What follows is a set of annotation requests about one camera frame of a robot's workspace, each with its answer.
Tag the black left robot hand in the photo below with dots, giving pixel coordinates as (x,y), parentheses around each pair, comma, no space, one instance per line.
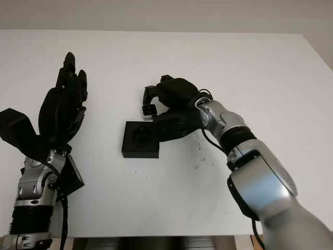
(59,112)

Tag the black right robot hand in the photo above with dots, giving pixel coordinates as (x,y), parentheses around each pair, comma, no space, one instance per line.
(179,93)

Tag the small silver depth camera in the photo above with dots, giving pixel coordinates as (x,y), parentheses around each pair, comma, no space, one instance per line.
(149,112)

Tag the black RealSense box lid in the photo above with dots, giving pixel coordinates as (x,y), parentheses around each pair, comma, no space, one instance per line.
(72,177)

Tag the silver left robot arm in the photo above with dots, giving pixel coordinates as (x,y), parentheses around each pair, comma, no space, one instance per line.
(31,185)

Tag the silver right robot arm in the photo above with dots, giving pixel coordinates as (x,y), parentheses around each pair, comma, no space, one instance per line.
(262,182)

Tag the dark grey robot torso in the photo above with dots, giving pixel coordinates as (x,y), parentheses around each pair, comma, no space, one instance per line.
(156,243)

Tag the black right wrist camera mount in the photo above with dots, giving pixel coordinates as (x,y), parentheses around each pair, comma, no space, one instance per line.
(177,127)

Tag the black camera box base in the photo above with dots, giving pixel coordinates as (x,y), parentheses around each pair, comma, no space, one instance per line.
(138,151)

